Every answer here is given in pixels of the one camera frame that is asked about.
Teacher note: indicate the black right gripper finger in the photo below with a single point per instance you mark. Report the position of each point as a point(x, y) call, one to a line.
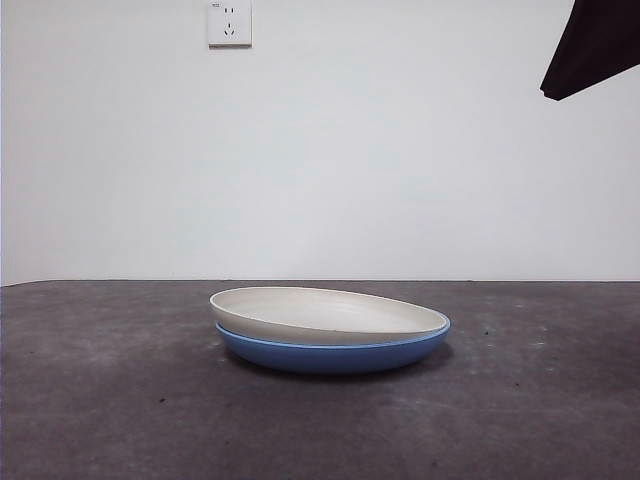
point(595, 45)

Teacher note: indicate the white round plate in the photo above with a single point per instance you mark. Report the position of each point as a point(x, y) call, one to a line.
point(320, 312)

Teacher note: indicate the blue round plate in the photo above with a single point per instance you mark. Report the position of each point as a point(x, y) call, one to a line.
point(330, 357)

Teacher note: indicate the white wall socket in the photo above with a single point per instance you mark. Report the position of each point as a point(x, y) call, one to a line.
point(230, 25)

